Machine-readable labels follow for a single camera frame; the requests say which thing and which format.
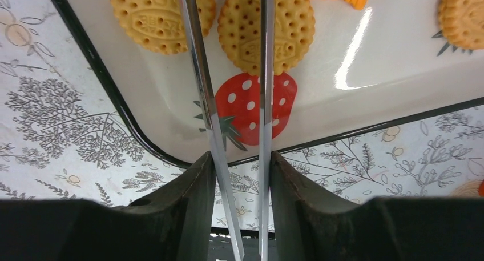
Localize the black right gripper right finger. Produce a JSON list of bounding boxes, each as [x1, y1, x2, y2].
[[270, 152, 483, 260]]

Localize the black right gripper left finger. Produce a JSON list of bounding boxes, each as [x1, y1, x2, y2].
[[1, 152, 216, 260]]

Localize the white strawberry tray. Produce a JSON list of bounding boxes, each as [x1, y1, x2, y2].
[[51, 0, 483, 167]]

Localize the metal serving tongs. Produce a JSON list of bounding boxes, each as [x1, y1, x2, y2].
[[180, 0, 275, 260]]

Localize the floral tablecloth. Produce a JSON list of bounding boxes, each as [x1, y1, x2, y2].
[[1, 0, 483, 207]]

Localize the orange tin lid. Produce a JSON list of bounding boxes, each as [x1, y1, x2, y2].
[[478, 180, 484, 197]]

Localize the round tan biscuit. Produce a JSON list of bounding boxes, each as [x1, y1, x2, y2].
[[438, 0, 483, 50], [217, 0, 316, 75], [109, 0, 217, 56]]

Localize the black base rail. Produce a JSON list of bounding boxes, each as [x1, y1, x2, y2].
[[207, 227, 277, 261]]

